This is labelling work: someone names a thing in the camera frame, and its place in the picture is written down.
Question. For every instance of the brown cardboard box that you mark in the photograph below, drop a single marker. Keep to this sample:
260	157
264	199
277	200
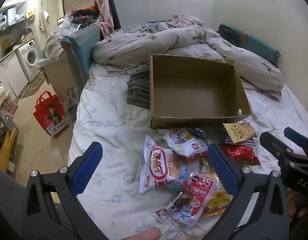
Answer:
196	92

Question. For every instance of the person's right hand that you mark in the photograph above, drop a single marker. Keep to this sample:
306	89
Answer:
300	205

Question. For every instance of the grey striped cloth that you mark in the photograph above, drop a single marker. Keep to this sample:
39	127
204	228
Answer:
139	87

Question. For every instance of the white water heater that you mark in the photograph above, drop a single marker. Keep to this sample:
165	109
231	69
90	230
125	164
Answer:
9	13

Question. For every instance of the dark garment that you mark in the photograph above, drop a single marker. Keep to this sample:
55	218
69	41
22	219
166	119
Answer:
229	33

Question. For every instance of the grey dotted quilt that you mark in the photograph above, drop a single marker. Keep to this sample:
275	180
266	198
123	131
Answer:
184	38

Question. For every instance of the white hanging towel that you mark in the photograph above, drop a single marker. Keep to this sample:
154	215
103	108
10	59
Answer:
43	20

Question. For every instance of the teal pillow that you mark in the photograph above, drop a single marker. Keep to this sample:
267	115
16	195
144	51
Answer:
254	41

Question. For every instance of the red shopping bag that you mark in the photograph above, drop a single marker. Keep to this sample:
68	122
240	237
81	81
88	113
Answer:
50	116

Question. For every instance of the white washing machine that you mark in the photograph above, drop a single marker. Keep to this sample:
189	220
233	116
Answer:
28	56

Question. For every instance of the red snack packet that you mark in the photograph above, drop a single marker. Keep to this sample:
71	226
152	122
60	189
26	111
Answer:
240	153

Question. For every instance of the teal padded headboard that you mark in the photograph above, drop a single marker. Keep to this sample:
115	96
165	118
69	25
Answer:
81	47

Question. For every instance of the person's left hand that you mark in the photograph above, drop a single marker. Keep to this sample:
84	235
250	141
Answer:
144	233

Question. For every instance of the white yellow snack packet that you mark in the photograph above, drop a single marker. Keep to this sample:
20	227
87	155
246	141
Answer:
182	142

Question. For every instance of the brown floor rug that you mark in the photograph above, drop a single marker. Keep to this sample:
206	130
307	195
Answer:
33	86

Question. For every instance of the white red shrimp chip packet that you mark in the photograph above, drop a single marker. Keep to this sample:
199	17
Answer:
160	163

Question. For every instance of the black bed post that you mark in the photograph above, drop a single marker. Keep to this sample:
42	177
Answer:
113	2

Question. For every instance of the blue white snack packet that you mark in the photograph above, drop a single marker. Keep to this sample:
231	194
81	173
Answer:
198	132

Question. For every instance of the large cardboard carton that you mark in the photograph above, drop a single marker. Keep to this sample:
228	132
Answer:
60	77

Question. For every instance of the pink hanging cloth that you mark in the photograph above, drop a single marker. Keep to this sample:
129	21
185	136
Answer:
101	7

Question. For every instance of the light blue snack packet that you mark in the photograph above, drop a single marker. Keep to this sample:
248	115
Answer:
177	183

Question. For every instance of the pink snack packet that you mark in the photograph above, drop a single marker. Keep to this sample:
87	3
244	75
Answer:
197	197

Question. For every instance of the small dark snack packet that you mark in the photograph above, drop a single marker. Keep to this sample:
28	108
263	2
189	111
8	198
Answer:
169	208

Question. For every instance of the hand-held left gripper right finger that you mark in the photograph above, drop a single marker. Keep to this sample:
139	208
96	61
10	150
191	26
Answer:
222	170

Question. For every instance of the white kitchen cabinet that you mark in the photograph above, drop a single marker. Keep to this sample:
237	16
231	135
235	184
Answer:
8	76

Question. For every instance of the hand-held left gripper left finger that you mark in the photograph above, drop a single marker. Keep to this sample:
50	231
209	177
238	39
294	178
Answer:
86	170

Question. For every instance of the beige brown snack packet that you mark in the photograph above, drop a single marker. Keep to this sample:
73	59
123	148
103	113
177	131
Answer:
240	132

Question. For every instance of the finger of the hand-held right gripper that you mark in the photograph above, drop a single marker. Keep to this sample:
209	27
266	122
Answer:
297	137
275	146

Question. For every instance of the pile of dark clothes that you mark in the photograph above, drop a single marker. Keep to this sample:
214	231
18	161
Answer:
85	13

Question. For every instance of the yellow wooden chair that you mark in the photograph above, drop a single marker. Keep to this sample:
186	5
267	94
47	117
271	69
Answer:
6	147

